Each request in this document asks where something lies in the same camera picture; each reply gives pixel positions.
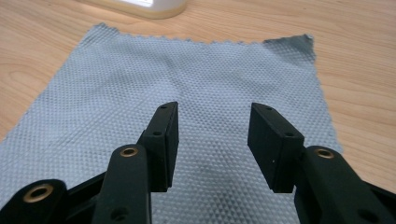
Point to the white plastic container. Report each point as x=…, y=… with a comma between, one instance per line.
x=146, y=6

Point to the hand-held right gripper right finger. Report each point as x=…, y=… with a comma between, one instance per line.
x=277, y=149

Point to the grey textured cloth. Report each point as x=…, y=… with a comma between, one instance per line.
x=124, y=93

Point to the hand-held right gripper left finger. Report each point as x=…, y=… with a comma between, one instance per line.
x=162, y=146

